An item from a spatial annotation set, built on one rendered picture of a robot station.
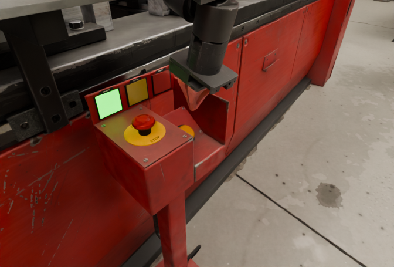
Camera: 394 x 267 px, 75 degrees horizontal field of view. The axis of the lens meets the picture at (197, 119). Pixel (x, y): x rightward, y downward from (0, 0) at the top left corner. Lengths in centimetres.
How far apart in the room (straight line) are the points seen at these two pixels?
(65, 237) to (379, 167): 160
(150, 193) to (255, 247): 85
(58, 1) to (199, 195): 109
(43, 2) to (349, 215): 140
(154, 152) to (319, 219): 109
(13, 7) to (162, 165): 27
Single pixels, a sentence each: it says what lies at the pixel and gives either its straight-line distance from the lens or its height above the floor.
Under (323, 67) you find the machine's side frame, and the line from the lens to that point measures 249.
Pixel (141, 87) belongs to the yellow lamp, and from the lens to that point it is 52.
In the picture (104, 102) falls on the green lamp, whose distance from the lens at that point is 49.
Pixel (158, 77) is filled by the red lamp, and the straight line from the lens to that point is 54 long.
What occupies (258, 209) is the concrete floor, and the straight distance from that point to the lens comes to 133.
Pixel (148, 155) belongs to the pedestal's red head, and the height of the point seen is 78.
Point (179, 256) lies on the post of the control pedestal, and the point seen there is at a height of 33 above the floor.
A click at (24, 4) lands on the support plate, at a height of 100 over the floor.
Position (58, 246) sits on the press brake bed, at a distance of 73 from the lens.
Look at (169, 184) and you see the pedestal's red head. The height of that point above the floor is 71.
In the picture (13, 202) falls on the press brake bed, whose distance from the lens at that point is 59.
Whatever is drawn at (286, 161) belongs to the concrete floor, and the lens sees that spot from 161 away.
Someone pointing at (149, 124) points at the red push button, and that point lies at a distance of 43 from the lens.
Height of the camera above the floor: 105
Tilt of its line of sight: 35 degrees down
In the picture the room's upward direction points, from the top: straight up
